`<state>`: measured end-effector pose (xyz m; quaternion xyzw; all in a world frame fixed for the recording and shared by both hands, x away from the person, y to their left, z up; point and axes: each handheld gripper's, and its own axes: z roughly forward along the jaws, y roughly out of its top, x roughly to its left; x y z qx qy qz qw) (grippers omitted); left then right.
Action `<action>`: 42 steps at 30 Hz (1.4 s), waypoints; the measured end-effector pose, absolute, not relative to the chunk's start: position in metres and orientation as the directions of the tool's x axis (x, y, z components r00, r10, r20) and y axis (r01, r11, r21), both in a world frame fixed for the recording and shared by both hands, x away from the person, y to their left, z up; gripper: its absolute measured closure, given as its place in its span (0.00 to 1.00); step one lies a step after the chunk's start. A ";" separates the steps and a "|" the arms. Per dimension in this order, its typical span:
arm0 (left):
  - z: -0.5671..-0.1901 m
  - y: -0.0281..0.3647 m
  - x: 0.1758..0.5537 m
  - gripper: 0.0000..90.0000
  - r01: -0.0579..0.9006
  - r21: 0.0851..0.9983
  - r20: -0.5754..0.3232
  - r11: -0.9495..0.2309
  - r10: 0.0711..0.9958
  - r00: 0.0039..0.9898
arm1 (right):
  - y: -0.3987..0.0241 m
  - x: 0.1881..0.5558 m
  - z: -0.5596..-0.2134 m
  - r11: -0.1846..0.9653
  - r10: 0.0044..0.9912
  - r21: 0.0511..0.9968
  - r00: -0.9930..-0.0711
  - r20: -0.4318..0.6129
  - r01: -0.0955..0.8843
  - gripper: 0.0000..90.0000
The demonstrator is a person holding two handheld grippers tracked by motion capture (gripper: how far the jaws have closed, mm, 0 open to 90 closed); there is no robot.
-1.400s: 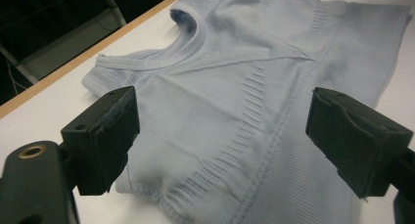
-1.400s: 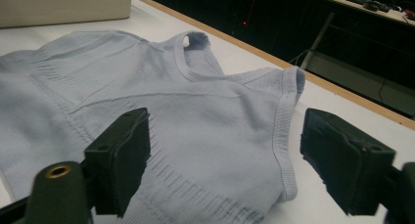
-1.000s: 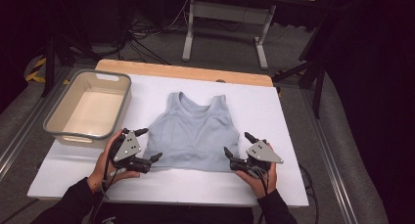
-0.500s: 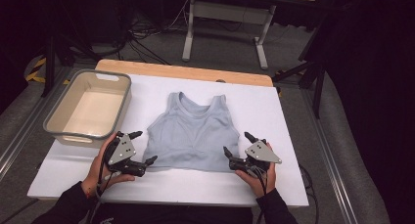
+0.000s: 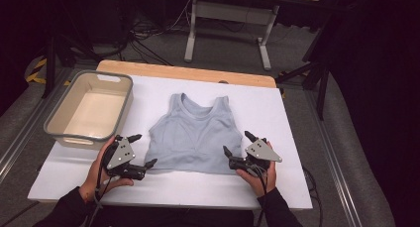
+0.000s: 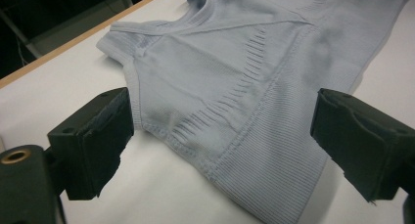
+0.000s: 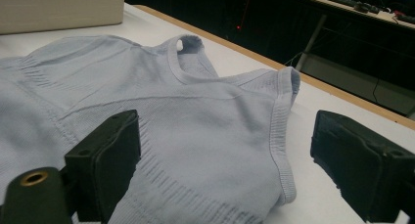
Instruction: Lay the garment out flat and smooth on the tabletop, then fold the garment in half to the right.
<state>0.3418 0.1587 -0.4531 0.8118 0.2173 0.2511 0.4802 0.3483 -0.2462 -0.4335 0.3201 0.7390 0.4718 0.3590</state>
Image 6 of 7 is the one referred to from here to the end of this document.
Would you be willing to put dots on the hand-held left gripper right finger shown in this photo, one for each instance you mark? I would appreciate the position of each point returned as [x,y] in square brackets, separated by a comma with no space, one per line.
[359,139]

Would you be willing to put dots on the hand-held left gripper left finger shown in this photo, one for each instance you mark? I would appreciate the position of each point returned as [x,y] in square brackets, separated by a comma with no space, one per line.
[94,145]

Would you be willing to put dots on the light blue knit vest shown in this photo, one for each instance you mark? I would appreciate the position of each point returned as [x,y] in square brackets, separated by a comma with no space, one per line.
[244,87]

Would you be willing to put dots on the white table frame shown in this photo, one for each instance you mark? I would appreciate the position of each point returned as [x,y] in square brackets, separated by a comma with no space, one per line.
[81,22]

